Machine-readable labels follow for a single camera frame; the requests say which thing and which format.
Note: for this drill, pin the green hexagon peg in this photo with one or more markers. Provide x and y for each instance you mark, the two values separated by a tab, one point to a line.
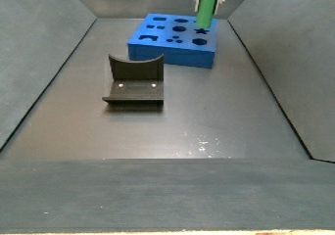
205	13

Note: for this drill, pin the blue foam shape board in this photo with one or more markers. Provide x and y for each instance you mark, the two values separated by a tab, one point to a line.
174	36

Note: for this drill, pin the black curved bracket stand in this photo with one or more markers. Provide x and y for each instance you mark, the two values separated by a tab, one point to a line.
138	81

